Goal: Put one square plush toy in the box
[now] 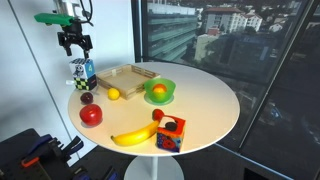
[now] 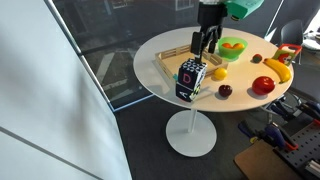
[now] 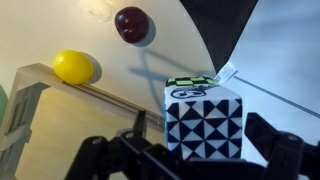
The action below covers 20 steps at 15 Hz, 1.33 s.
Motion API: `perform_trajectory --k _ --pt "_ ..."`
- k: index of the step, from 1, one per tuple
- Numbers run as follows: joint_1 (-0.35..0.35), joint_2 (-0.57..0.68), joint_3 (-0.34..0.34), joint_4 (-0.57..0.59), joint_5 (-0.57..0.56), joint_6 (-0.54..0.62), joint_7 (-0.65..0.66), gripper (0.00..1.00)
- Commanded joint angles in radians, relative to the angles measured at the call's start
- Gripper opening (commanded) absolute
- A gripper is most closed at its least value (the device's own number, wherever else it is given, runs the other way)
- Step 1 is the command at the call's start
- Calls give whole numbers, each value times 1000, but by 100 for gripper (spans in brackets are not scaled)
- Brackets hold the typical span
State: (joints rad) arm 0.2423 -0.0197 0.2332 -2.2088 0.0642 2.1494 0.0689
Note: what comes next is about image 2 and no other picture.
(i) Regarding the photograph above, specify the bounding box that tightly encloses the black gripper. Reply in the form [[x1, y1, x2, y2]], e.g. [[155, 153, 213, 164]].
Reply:
[[190, 2, 229, 65]]

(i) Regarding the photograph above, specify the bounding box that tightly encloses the triangle pattern plush cube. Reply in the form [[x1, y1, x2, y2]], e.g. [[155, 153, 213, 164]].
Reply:
[[172, 58, 208, 91]]

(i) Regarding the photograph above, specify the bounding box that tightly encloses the yellow toy lemon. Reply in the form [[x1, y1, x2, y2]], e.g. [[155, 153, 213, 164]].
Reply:
[[213, 67, 229, 81]]

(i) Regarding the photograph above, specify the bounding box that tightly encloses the big red toy apple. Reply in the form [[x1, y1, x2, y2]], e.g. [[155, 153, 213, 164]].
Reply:
[[251, 75, 276, 97]]

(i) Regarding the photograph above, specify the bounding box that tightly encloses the yellow toy banana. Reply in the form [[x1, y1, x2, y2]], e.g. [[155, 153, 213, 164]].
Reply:
[[263, 57, 292, 84]]

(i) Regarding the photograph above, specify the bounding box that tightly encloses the green plastic bowl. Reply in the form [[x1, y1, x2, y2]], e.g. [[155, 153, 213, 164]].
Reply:
[[217, 36, 249, 62]]

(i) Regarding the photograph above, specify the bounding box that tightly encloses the wooden slatted crate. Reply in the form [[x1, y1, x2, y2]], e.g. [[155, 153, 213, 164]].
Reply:
[[154, 41, 229, 81]]

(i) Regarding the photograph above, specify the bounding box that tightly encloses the small red green fruit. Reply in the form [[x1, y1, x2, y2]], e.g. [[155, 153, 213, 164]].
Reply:
[[251, 53, 263, 64]]

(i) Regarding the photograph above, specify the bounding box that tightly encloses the dark red plum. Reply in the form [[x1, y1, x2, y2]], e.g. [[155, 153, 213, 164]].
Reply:
[[218, 84, 233, 98]]

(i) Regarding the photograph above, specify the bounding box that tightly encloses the dark grey chair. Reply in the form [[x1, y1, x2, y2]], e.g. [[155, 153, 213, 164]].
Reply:
[[279, 20, 305, 65]]

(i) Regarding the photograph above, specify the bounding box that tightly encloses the blue bar clamp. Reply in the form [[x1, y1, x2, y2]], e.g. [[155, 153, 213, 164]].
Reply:
[[269, 102, 296, 122], [295, 99, 320, 122]]

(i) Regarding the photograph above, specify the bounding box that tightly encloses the white background desk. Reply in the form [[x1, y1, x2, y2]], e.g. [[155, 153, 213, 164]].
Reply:
[[301, 14, 320, 51]]

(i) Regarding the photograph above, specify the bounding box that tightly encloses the blue clamp with orange tip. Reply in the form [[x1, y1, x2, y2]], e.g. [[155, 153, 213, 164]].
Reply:
[[237, 119, 300, 153]]

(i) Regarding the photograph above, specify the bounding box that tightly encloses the brown flat board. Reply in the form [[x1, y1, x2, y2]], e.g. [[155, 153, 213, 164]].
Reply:
[[233, 139, 303, 180]]

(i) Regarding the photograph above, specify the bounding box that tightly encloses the black perforated board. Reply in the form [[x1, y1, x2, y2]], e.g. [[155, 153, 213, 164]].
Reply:
[[273, 120, 320, 180]]

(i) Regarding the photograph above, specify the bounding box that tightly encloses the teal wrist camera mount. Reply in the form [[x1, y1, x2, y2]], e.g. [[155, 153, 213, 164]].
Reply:
[[223, 0, 265, 22]]

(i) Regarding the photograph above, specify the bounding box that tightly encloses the white table pedestal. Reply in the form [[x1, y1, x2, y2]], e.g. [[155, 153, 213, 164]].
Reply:
[[165, 109, 218, 158]]

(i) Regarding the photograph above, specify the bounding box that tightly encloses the grey window frame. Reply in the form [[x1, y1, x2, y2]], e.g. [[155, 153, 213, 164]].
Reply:
[[43, 0, 155, 113]]

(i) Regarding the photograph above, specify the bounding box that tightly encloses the silver aluminium rail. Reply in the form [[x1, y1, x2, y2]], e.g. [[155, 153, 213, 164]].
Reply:
[[304, 159, 320, 178]]

